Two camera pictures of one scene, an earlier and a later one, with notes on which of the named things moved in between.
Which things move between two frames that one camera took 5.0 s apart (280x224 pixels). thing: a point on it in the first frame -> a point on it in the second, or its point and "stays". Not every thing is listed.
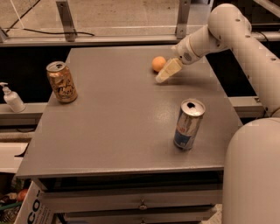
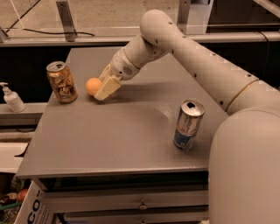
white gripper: [184, 52] -> [122, 66]
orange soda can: [62, 81] stays
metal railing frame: [72, 39] stays
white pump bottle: [12, 99] stays
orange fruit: [158, 63] -> [93, 85]
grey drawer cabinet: [131, 135] stays
